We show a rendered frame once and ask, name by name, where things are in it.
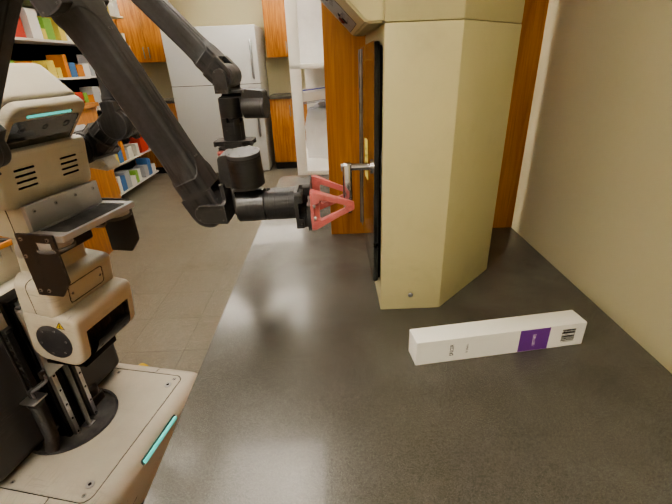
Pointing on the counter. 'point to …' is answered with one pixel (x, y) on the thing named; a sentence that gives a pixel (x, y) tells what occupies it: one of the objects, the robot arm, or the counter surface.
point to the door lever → (351, 175)
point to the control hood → (364, 14)
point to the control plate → (339, 13)
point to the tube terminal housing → (441, 141)
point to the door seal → (380, 154)
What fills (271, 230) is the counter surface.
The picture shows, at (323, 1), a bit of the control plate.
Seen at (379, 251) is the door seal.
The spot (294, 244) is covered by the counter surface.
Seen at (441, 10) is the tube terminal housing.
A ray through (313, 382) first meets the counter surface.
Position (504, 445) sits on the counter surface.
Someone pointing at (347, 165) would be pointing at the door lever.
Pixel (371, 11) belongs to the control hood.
